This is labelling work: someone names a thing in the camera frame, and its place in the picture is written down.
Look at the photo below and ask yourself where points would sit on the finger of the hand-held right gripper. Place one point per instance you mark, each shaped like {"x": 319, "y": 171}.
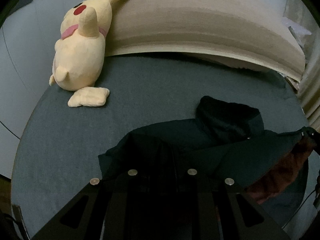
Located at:
{"x": 313, "y": 134}

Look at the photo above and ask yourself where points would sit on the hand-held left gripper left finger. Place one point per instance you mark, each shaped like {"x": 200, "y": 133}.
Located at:
{"x": 135, "y": 187}

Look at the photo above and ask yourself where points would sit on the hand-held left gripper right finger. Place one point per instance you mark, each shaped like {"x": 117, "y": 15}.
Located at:
{"x": 192, "y": 187}

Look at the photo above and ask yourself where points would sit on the dark navy puffer jacket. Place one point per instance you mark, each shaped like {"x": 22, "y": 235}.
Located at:
{"x": 200, "y": 140}

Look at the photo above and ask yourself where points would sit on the yellow plush toy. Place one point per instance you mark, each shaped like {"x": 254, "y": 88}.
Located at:
{"x": 77, "y": 60}

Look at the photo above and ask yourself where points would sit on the beige bed cover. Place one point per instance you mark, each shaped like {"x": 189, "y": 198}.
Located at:
{"x": 200, "y": 25}

